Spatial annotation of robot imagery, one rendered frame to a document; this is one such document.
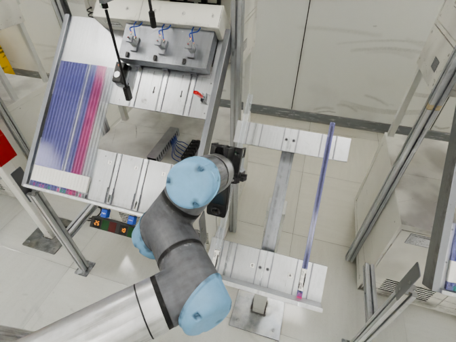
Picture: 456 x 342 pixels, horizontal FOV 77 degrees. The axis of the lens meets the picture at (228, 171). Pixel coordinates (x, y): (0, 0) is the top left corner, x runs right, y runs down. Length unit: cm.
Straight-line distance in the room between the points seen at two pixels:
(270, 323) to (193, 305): 123
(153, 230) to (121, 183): 66
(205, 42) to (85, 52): 51
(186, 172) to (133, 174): 69
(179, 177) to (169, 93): 70
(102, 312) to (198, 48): 86
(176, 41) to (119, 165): 49
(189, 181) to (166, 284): 14
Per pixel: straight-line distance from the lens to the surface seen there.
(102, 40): 133
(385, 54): 267
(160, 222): 47
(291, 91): 278
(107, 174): 115
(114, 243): 194
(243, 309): 162
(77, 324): 43
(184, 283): 41
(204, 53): 105
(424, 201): 145
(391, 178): 140
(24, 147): 231
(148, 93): 114
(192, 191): 42
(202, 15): 110
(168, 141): 146
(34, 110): 238
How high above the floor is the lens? 152
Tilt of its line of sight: 43 degrees down
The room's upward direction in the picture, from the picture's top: straight up
